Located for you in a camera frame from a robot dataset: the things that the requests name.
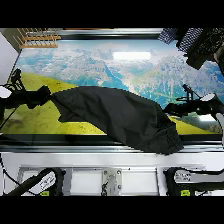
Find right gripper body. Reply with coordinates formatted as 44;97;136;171
163;102;188;118

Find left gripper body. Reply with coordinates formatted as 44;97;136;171
27;85;53;110

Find black pants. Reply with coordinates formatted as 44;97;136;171
49;85;185;155

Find checked garment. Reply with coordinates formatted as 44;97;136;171
157;28;205;53

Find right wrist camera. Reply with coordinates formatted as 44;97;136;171
176;83;202;102

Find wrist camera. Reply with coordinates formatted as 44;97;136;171
176;83;202;102
9;68;24;90

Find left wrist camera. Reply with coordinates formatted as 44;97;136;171
9;68;24;90

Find silver frame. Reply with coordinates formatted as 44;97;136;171
0;142;224;197

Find black cable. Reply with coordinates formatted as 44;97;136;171
0;152;22;188

